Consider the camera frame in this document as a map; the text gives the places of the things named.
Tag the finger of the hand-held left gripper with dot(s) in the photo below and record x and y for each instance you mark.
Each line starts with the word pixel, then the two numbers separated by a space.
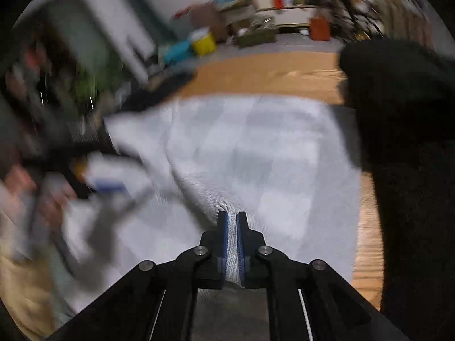
pixel 108 186

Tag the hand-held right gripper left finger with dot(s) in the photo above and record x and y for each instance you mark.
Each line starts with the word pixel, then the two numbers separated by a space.
pixel 224 241

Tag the person's left forearm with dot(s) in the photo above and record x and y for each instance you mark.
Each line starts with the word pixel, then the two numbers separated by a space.
pixel 21 280

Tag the olive green crate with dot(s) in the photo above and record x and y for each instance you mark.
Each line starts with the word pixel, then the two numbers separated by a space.
pixel 256 36

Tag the white knit sweater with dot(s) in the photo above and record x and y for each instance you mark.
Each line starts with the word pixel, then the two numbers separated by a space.
pixel 248 149

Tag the black fleece garment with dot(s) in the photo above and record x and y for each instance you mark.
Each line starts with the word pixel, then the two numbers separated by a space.
pixel 408 167

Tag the grey green curtain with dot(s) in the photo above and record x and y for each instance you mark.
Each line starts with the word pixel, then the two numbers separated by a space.
pixel 153 0

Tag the white low cabinet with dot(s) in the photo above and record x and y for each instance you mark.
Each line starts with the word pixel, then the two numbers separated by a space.
pixel 288 17

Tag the person's left hand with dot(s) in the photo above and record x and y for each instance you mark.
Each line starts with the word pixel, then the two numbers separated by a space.
pixel 21 183

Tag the blue suitcase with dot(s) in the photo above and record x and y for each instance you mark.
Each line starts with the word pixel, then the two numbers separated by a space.
pixel 176 52

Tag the yellow white shopping bag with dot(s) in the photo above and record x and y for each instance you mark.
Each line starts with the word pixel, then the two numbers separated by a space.
pixel 203 42

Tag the black garment white label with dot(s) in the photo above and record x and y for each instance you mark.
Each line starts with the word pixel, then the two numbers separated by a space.
pixel 160 87

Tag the black metal trolley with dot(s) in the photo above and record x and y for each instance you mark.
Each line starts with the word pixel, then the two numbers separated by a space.
pixel 355 7

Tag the orange paper bag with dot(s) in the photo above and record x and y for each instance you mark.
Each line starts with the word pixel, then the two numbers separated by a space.
pixel 319 28

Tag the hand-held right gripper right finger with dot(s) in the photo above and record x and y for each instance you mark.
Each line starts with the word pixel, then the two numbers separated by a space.
pixel 243 241

